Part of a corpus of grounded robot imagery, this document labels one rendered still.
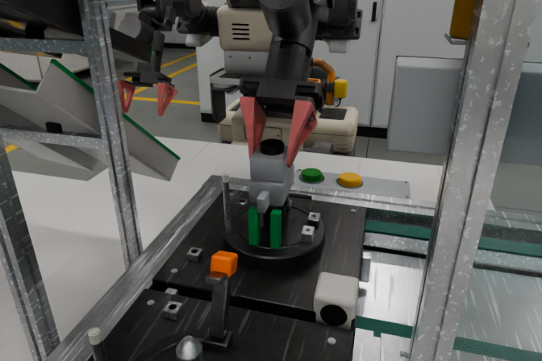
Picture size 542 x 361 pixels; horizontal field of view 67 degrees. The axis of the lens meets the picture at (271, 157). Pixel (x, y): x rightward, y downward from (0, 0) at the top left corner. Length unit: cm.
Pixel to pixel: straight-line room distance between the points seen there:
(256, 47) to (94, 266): 76
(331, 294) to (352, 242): 13
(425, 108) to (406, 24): 315
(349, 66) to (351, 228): 298
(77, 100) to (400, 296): 48
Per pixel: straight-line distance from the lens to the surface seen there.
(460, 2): 33
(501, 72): 31
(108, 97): 53
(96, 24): 52
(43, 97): 52
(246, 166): 104
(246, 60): 123
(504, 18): 31
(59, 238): 86
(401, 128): 34
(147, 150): 65
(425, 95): 34
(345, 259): 55
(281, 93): 50
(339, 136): 153
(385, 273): 62
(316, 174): 75
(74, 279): 75
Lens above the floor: 130
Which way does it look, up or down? 24 degrees down
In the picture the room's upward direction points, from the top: straight up
